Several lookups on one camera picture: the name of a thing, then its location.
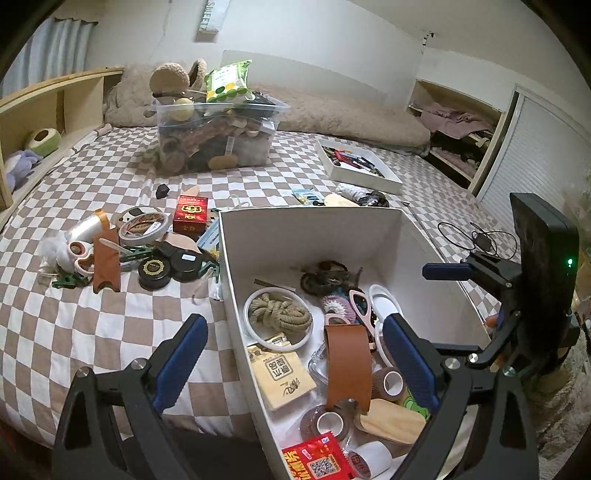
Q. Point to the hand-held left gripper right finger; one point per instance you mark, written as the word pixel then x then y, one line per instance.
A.
pixel 408 364

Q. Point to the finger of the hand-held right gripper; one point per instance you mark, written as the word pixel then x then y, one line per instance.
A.
pixel 443 271
pixel 501 330

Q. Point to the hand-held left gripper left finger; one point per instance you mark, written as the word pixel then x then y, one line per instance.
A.
pixel 180 360

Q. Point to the tan leather sleeve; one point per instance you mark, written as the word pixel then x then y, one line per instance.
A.
pixel 346 369

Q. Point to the pink sunglasses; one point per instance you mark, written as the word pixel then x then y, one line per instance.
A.
pixel 358 302

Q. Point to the black round tin gold emblem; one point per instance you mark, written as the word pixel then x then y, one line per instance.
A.
pixel 154 272

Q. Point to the crocheted round coaster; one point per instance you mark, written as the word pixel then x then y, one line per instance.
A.
pixel 334 304

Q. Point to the wide white tape roll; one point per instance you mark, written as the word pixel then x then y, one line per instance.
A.
pixel 374 454

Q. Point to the dark brown leather pouch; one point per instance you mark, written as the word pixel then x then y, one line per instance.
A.
pixel 107 272

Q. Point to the white cardboard box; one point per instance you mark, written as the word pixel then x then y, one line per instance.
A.
pixel 300 240

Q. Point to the green frog wooden coaster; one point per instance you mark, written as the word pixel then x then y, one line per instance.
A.
pixel 413 404

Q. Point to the thin metal rod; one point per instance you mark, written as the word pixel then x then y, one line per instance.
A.
pixel 415 216

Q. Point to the checkered bed sheet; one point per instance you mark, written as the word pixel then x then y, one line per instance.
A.
pixel 92 346

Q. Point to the clear plastic case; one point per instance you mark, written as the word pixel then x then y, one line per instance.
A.
pixel 318 364

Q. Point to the black round tin white label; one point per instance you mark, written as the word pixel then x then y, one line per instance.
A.
pixel 184 267

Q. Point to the small gold packet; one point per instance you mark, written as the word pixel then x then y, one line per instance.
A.
pixel 277 341

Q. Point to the pale yellow printed packet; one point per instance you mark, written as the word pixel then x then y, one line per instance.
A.
pixel 277 378

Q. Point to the black floral pouch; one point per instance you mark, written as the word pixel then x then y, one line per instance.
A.
pixel 374 199

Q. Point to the white shallow tray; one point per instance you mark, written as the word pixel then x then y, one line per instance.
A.
pixel 364 183

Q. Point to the translucent brown tape roll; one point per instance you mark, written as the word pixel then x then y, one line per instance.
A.
pixel 307 427

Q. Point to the dark gold strip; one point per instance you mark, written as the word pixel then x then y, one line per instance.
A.
pixel 272 283

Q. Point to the dark clothes pile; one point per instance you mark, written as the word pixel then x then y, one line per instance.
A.
pixel 461 150

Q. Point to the wooden oval lid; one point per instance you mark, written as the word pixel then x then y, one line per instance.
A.
pixel 339 201

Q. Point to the white blue carton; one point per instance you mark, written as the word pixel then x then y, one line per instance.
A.
pixel 208 237

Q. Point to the white sliding door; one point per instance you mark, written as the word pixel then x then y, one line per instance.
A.
pixel 531 152

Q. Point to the wooden closet shelf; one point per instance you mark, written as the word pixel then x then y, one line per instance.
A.
pixel 494 152

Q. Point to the white plastic stick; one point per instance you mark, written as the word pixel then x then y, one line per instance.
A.
pixel 113 247

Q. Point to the red printed packet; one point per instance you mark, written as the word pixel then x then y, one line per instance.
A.
pixel 314 457

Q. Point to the group of pens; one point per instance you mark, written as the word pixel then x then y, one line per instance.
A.
pixel 351 159

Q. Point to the red gold box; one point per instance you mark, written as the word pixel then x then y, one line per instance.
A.
pixel 190 214

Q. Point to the pink clothes pile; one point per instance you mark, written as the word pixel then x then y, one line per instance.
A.
pixel 452 117

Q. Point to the black white patterned tape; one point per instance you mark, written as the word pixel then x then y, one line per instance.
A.
pixel 131 212

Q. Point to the blue card packet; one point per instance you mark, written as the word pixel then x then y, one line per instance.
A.
pixel 307 196

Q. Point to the white fluffy wad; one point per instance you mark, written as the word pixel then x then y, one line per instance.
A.
pixel 55 251

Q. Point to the small wooden wedge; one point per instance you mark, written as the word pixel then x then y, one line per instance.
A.
pixel 191 192

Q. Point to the small black charger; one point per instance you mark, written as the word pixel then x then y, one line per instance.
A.
pixel 162 191

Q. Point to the beige fluffy blanket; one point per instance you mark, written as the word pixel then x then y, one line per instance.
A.
pixel 346 120

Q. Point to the wooden oval piece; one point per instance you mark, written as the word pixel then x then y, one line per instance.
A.
pixel 223 162

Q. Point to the clear plastic storage bin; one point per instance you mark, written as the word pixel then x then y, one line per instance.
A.
pixel 249 152

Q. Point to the white headboard panel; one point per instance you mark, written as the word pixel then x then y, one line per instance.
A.
pixel 314 74

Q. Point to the purple plush toy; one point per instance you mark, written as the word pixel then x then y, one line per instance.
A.
pixel 21 166

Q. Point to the yellow ball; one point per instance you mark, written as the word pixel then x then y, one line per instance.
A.
pixel 183 108

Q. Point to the green avocado plush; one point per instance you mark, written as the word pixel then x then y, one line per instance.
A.
pixel 44 141

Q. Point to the brown fuzzy slipper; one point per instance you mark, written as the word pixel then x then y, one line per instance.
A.
pixel 199 71
pixel 168 78

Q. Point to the green snack bag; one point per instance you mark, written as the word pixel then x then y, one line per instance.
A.
pixel 226 81

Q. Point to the wooden bedside shelf unit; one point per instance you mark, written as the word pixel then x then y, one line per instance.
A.
pixel 46 86

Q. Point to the grey curtain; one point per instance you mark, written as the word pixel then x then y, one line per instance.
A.
pixel 51 50

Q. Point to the white hanging paper bag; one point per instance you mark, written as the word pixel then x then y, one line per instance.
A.
pixel 214 16

